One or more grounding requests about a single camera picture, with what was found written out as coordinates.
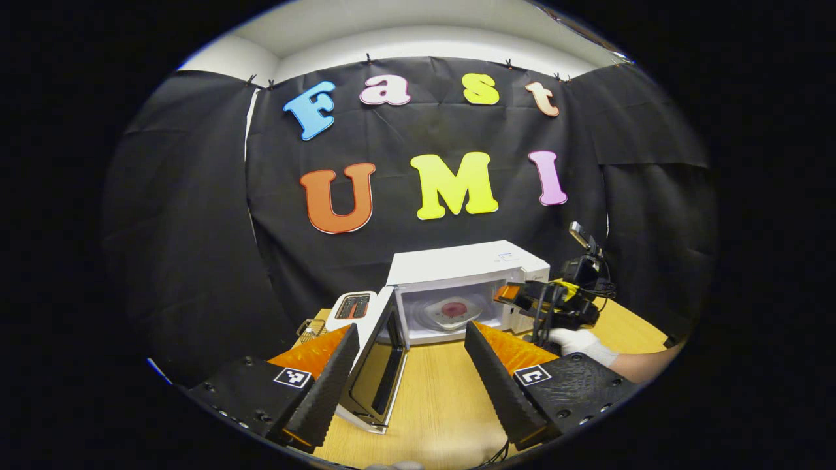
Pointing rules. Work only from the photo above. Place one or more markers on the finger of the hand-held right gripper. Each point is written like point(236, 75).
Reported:
point(519, 297)

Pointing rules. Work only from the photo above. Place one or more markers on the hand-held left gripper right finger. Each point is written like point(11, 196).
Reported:
point(499, 391)

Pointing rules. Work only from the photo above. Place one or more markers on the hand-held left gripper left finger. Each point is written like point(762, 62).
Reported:
point(323, 391)

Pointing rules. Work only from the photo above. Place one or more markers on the pink round food slice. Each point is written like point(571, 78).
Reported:
point(454, 308)

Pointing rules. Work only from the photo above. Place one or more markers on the white microwave oven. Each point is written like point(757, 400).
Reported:
point(457, 261)

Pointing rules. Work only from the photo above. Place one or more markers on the white square plate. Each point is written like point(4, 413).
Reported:
point(434, 320)

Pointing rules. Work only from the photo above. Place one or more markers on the white toaster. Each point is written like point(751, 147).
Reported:
point(339, 316)

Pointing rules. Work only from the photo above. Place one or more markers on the black backdrop cloth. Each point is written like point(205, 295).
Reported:
point(196, 228)

